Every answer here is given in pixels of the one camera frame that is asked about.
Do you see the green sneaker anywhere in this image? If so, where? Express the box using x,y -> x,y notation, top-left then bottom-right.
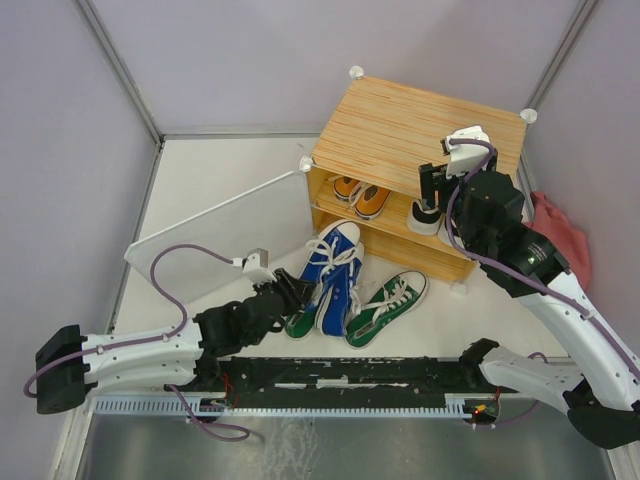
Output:
284,309 -> 316,339
345,270 -> 430,349

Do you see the blue sneaker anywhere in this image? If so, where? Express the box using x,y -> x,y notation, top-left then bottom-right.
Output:
315,242 -> 365,337
299,219 -> 360,310

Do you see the black sneaker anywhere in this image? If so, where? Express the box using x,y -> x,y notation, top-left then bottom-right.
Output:
406,199 -> 442,236
438,219 -> 464,248

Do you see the wooden shoe cabinet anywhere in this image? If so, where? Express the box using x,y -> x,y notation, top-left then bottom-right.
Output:
307,76 -> 526,284

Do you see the white cabinet door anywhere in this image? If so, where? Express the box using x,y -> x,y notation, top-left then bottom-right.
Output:
125,172 -> 313,304

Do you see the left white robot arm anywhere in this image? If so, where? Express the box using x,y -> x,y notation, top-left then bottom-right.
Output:
24,268 -> 317,415

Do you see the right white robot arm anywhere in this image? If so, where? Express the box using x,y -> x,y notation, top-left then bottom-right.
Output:
419,164 -> 639,450

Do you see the pink cloth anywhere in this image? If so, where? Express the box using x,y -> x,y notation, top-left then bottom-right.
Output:
528,191 -> 592,290

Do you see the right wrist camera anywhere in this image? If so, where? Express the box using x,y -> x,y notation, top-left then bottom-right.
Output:
441,125 -> 493,179

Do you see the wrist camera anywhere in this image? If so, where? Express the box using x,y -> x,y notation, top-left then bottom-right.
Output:
441,125 -> 493,179
232,248 -> 276,285

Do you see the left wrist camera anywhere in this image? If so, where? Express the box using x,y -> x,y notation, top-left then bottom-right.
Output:
232,248 -> 276,285

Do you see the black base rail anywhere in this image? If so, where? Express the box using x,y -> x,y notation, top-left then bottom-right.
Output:
179,357 -> 496,408

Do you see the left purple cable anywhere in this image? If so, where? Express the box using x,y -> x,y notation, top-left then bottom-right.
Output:
23,243 -> 246,399

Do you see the light blue cable duct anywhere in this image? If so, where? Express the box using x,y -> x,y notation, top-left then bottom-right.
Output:
93,394 -> 471,420

